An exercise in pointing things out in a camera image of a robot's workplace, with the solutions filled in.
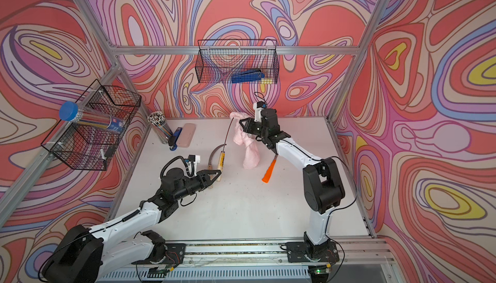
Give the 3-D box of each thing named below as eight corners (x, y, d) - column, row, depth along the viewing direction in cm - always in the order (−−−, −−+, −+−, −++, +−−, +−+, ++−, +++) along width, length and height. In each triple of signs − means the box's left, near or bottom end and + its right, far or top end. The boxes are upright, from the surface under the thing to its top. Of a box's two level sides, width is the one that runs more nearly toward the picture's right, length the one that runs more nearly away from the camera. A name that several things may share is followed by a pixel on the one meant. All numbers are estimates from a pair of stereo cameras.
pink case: (178, 147, 108) (176, 144, 106) (184, 126, 119) (183, 123, 117) (191, 147, 108) (190, 144, 106) (196, 126, 119) (195, 123, 117)
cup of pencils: (158, 145, 110) (144, 121, 95) (162, 134, 115) (149, 110, 100) (172, 145, 110) (160, 121, 95) (175, 134, 115) (165, 110, 100)
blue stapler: (169, 150, 107) (166, 145, 104) (175, 132, 116) (172, 127, 113) (177, 150, 107) (175, 145, 104) (182, 132, 116) (180, 127, 113)
